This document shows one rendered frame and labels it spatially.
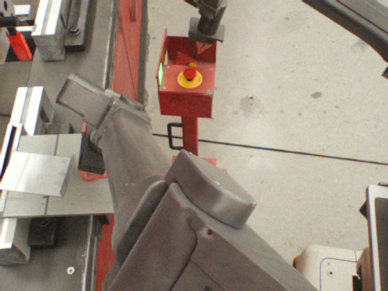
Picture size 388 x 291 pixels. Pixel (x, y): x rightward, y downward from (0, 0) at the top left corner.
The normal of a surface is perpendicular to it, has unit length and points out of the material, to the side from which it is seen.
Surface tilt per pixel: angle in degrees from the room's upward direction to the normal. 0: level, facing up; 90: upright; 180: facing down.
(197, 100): 90
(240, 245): 57
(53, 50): 90
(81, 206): 0
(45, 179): 0
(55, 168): 0
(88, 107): 43
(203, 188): 38
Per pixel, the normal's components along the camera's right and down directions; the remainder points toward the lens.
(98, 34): -0.01, -0.55
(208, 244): -0.51, -0.22
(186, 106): -0.09, 0.83
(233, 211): 0.26, 0.26
